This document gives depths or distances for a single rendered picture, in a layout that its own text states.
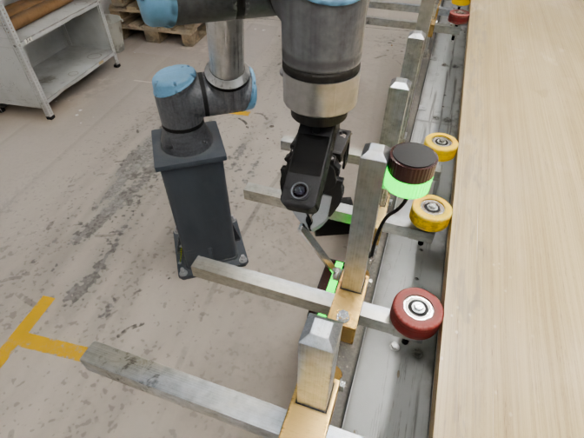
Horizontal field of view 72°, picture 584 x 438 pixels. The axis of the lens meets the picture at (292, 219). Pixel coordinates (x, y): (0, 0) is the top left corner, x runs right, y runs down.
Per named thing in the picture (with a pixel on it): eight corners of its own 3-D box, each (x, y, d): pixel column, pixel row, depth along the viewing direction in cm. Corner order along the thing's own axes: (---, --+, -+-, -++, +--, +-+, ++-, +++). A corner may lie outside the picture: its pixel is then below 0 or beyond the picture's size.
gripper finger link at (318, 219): (337, 215, 66) (341, 170, 60) (328, 240, 62) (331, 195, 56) (319, 210, 67) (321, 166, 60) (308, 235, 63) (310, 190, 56)
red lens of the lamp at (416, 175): (383, 178, 51) (386, 163, 50) (391, 152, 55) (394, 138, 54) (432, 188, 50) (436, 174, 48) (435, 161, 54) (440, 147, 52)
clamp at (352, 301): (324, 336, 70) (326, 321, 67) (342, 277, 79) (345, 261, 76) (355, 346, 69) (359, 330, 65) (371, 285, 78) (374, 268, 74)
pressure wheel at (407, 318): (378, 355, 70) (389, 319, 62) (386, 316, 76) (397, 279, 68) (425, 368, 68) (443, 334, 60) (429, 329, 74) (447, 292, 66)
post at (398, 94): (357, 261, 103) (389, 82, 69) (361, 251, 105) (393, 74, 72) (371, 264, 102) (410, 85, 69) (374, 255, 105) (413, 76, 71)
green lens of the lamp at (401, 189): (380, 193, 53) (382, 180, 51) (388, 167, 57) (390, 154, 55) (427, 202, 51) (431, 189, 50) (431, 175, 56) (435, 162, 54)
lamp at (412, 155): (364, 271, 65) (386, 162, 50) (371, 246, 68) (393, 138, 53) (401, 281, 63) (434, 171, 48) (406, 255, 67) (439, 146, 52)
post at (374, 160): (333, 341, 85) (361, 152, 51) (337, 328, 87) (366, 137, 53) (349, 347, 84) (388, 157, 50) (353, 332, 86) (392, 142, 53)
